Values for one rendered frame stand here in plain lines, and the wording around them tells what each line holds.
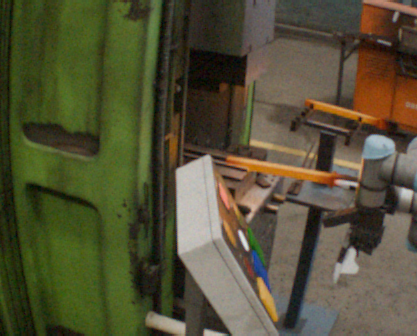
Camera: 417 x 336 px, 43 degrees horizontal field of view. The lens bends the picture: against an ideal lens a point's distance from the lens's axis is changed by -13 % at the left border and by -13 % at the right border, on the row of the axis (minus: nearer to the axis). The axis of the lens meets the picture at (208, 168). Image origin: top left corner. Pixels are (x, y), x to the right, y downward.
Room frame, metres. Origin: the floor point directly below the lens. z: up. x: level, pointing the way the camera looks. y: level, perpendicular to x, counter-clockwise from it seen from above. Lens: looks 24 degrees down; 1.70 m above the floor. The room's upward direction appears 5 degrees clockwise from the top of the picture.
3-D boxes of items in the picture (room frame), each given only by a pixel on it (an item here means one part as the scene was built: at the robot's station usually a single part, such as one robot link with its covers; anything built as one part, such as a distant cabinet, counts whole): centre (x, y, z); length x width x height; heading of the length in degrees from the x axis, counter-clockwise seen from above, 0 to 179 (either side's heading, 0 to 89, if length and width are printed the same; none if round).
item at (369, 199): (1.13, -0.38, 1.15); 0.08 x 0.08 x 0.05
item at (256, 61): (1.63, 0.08, 1.32); 0.42 x 0.20 x 0.10; 70
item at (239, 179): (1.63, 0.08, 0.96); 0.42 x 0.20 x 0.09; 70
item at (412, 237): (1.37, -0.67, 0.91); 0.11 x 0.08 x 0.11; 22
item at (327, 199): (2.02, -0.44, 0.75); 0.40 x 0.30 x 0.02; 156
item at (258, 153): (1.75, -0.12, 0.95); 0.12 x 0.08 x 0.06; 70
